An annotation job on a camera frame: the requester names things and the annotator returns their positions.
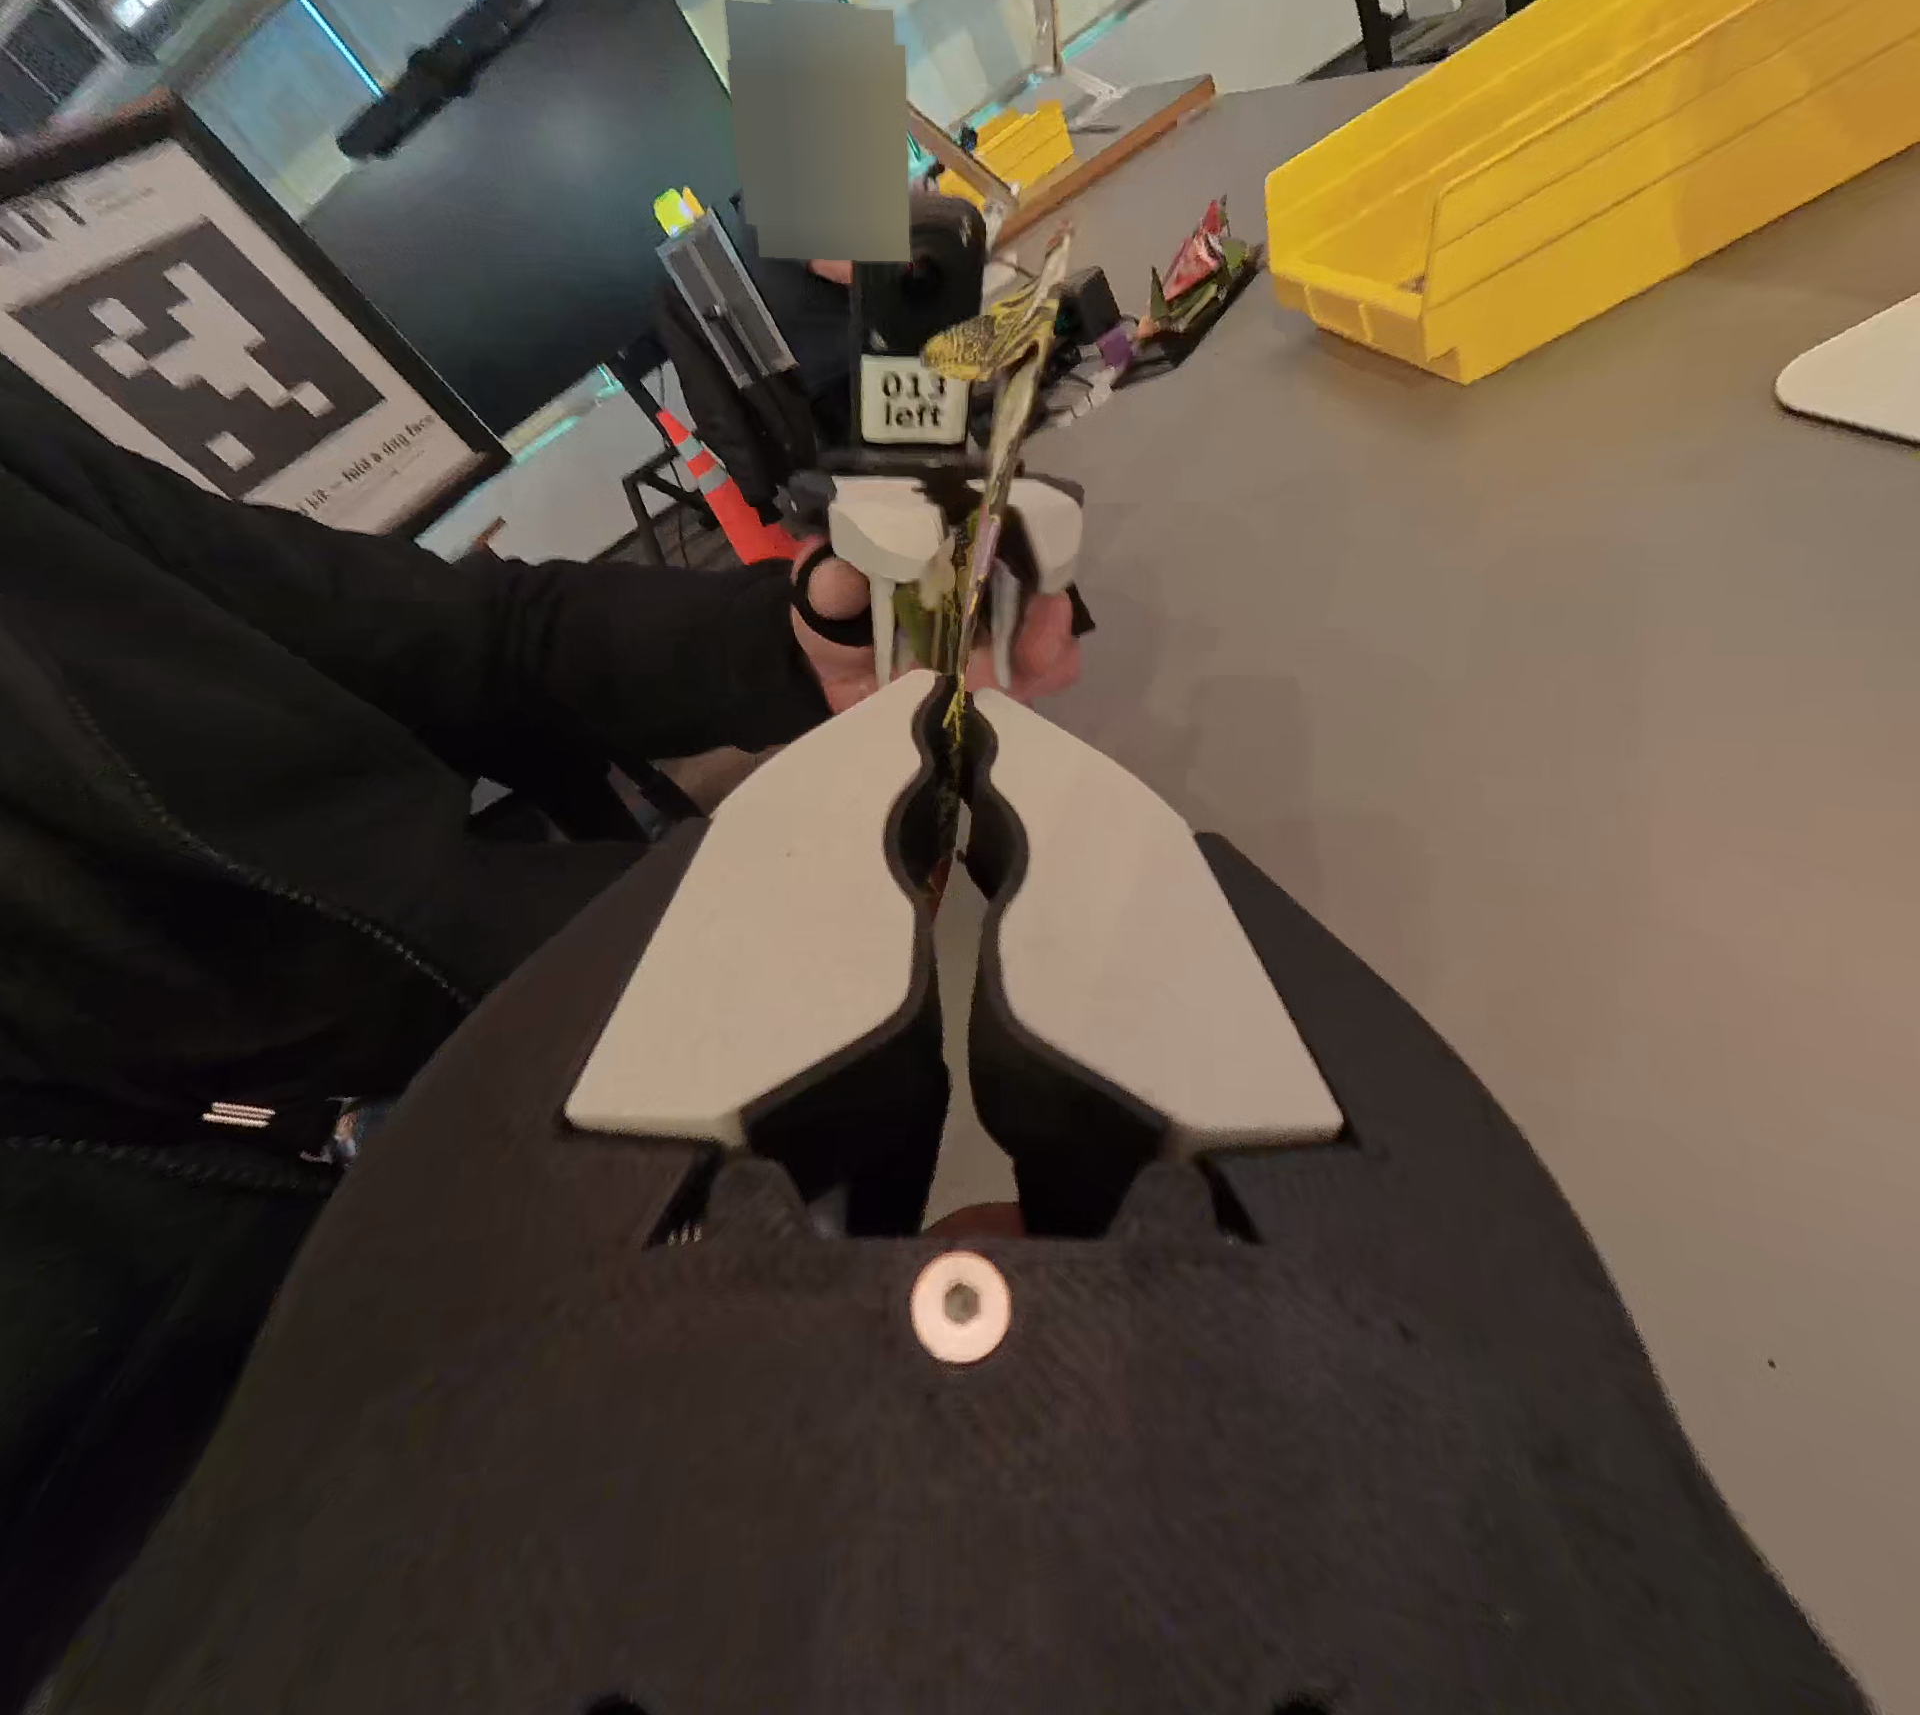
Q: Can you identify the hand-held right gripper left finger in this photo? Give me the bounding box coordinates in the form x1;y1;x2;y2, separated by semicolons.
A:
563;671;962;1239

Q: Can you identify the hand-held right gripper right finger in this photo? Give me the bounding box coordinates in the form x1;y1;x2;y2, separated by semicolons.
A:
967;689;1349;1239

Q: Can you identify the white flat base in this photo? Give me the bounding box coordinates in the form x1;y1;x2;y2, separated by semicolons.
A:
1773;293;1920;447

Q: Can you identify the person's left forearm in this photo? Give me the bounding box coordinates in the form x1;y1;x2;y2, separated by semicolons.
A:
434;551;836;799

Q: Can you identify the large yellow plastic bin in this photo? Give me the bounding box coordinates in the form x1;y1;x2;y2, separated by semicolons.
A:
1264;0;1920;385

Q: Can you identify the yellow-green snack packet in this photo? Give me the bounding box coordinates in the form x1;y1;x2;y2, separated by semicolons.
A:
914;221;1083;879

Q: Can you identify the framed marker sign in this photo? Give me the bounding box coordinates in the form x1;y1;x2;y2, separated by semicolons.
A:
0;91;516;541

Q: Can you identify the orange traffic cone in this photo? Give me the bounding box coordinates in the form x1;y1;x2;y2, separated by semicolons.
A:
654;407;805;571

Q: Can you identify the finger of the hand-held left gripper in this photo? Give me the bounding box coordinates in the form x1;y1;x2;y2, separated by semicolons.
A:
829;477;956;691
982;487;1087;691

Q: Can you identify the black video bar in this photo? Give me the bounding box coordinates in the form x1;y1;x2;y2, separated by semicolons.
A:
334;0;538;161

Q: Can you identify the small yellow plastic bin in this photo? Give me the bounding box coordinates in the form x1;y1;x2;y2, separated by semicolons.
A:
972;101;1078;199

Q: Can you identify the person's left hand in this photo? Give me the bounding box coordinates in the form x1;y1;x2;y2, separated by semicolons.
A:
788;541;1088;715

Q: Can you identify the large black screen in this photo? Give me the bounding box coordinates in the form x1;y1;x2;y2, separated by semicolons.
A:
297;0;756;445

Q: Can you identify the wooden edged board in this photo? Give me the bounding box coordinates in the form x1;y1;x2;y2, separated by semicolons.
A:
909;73;1218;219

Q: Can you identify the grey metal device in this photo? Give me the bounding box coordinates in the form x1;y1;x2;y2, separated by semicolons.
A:
656;187;801;385

